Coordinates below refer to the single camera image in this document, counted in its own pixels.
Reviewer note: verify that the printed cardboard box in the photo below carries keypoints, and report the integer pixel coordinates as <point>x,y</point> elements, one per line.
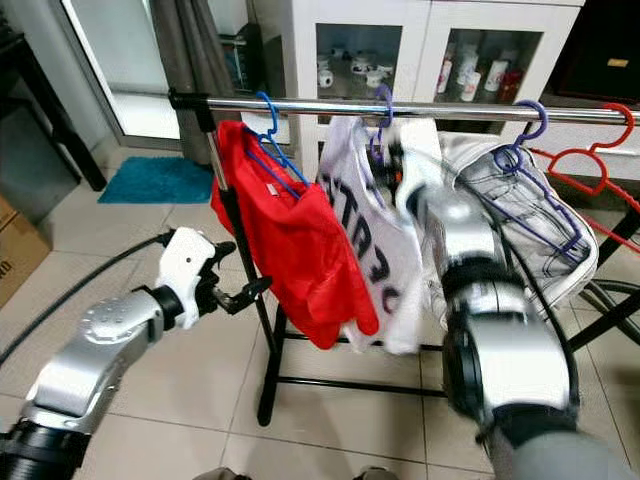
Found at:
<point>15,250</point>

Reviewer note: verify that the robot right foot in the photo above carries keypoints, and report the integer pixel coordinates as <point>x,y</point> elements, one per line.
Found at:
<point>372,474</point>

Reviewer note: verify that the grey curtain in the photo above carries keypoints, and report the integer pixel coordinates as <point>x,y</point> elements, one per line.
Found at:
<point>190,80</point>

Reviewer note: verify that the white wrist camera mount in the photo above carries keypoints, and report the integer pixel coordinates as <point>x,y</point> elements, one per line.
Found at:
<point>420,190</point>
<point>190,262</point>

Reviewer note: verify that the teal floor mat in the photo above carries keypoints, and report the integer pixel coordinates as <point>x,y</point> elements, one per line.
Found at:
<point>155,180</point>

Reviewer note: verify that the black clothes rack chrome rod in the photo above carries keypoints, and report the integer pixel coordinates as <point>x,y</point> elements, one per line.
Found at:
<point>320,105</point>

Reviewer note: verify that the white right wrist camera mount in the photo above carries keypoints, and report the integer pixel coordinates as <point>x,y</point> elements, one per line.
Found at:
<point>420,190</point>

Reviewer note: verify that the white glass-door cabinet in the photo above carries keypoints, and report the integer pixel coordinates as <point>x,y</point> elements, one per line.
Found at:
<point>420,30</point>

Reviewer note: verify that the black desk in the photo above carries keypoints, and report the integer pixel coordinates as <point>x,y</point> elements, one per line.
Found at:
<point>12,55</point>

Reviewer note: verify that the red T-shirt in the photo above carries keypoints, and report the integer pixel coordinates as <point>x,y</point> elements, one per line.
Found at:
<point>295,250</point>

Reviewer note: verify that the red cup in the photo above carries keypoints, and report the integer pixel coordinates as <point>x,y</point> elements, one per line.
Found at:
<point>515,87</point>

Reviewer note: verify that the white framed glass door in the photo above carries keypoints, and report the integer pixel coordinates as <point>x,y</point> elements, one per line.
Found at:
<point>130,60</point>

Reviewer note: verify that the white tumbler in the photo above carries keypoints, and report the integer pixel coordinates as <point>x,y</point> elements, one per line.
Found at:
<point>499,75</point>

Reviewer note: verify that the red hanger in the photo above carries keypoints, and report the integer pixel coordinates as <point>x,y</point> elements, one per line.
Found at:
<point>575,153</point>

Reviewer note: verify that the white cup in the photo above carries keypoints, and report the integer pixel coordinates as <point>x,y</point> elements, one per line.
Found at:
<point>471,88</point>

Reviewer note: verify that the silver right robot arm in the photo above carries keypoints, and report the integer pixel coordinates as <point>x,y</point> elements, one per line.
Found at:
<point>510,350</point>

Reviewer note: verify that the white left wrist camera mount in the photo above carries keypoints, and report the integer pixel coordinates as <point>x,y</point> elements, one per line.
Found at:
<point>190,262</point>

